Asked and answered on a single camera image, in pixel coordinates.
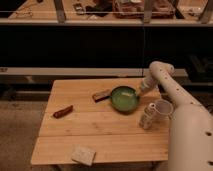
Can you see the white plastic cup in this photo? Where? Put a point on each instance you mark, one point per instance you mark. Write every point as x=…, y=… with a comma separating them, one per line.
x=163, y=108

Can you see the brown sausage toy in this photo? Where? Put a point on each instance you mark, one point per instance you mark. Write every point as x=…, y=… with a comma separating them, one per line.
x=63, y=112

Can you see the dark object on shelf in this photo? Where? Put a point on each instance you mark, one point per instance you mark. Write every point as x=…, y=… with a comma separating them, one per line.
x=101, y=9

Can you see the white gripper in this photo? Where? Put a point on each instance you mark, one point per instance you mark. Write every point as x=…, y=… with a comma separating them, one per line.
x=147, y=85

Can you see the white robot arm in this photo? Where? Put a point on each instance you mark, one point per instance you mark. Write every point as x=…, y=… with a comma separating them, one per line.
x=190, y=144

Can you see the wooden brush block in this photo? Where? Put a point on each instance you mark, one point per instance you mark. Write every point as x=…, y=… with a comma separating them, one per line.
x=99, y=96

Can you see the red basket on shelf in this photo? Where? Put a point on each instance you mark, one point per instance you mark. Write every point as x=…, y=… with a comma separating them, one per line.
x=135, y=9

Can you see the green ceramic bowl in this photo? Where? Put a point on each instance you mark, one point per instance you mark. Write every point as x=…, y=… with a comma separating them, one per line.
x=124, y=98

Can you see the beige sponge block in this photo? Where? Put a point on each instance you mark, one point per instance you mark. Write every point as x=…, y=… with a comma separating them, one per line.
x=83, y=155

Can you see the wooden table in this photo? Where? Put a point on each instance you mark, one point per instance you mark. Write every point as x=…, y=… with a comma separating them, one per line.
x=116, y=138

